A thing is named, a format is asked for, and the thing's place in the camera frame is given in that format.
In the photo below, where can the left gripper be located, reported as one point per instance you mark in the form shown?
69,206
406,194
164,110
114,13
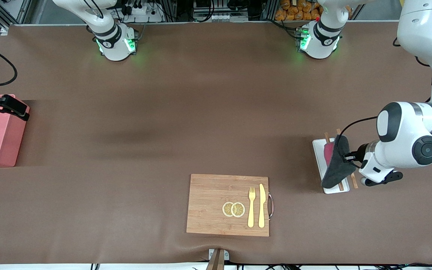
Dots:
358,153

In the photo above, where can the dark grey cloth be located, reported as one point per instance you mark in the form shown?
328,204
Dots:
338,167

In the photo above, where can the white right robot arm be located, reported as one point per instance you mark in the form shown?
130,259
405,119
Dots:
114,48

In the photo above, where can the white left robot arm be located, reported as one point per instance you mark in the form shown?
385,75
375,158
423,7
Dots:
418,22

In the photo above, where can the white rectangular tray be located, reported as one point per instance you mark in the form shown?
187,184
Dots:
318,153

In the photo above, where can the yellow knife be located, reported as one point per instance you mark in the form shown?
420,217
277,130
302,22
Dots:
261,206

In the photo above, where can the yellow fork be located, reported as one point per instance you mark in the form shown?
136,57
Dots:
251,213

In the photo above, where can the lemon slice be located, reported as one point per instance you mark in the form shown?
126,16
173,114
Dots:
238,209
227,209

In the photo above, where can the wooden cutting board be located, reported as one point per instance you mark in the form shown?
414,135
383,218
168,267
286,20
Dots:
208,202

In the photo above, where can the orange packaged snacks pile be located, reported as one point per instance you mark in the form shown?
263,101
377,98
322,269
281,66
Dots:
294,11

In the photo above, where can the white power strip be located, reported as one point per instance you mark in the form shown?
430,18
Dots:
143,11

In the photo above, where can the white connector strip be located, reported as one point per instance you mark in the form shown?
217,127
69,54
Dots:
221,17

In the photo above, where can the aluminium frame post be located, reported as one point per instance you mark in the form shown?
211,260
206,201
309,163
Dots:
13,13

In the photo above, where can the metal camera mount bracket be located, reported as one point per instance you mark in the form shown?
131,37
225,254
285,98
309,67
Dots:
218,260

